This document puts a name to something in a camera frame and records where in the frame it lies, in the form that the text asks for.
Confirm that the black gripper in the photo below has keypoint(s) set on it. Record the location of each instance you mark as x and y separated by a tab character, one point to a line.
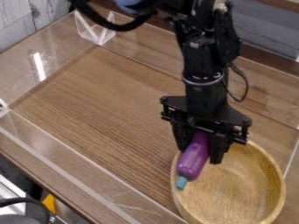
203	110

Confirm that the purple toy eggplant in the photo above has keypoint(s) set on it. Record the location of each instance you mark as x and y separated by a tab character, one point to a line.
192	160

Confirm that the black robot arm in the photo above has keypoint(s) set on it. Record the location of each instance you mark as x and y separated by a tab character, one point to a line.
210	45

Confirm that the brown wooden bowl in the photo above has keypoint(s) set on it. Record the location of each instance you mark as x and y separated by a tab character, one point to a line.
242	191

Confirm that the clear acrylic tray walls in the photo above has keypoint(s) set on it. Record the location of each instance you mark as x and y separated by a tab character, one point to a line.
80	125

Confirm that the yellow sticker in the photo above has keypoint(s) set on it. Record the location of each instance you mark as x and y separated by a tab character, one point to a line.
49	202

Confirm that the black device with screw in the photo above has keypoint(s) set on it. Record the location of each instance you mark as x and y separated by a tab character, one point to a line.
37	211

